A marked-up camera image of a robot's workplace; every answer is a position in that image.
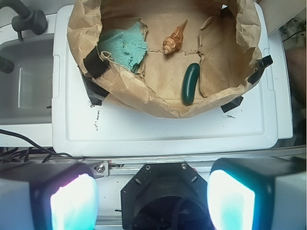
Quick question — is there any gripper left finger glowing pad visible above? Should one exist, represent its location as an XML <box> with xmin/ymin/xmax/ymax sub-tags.
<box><xmin>0</xmin><ymin>163</ymin><xmax>99</xmax><ymax>230</ymax></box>

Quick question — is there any golden spiral shell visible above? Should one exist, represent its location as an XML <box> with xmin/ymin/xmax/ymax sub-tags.
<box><xmin>163</xmin><ymin>19</ymin><xmax>188</xmax><ymax>55</ymax></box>

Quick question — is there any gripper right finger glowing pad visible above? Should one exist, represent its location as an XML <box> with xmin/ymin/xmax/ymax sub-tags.
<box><xmin>207</xmin><ymin>157</ymin><xmax>307</xmax><ymax>230</ymax></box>

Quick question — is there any teal woven cloth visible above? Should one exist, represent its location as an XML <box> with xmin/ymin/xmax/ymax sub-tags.
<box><xmin>97</xmin><ymin>22</ymin><xmax>147</xmax><ymax>73</ymax></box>

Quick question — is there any grey toy sink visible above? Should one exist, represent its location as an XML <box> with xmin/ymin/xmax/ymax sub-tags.
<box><xmin>0</xmin><ymin>34</ymin><xmax>54</xmax><ymax>125</ymax></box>

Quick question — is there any black faucet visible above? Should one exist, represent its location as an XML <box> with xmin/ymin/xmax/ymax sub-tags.
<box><xmin>0</xmin><ymin>0</ymin><xmax>48</xmax><ymax>74</ymax></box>

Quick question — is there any brown paper bag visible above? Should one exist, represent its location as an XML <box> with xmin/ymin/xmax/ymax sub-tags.
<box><xmin>67</xmin><ymin>0</ymin><xmax>268</xmax><ymax>118</ymax></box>

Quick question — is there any black cable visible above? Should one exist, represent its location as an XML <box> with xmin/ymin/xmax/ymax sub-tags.
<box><xmin>0</xmin><ymin>128</ymin><xmax>77</xmax><ymax>166</ymax></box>

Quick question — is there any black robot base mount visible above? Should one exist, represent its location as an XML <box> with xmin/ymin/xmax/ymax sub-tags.
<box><xmin>120</xmin><ymin>162</ymin><xmax>214</xmax><ymax>230</ymax></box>

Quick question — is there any aluminium rail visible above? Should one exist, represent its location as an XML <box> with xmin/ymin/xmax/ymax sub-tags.
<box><xmin>87</xmin><ymin>145</ymin><xmax>307</xmax><ymax>178</ymax></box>

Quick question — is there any dark green toy cucumber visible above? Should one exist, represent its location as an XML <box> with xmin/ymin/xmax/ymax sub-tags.
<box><xmin>181</xmin><ymin>63</ymin><xmax>200</xmax><ymax>106</ymax></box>

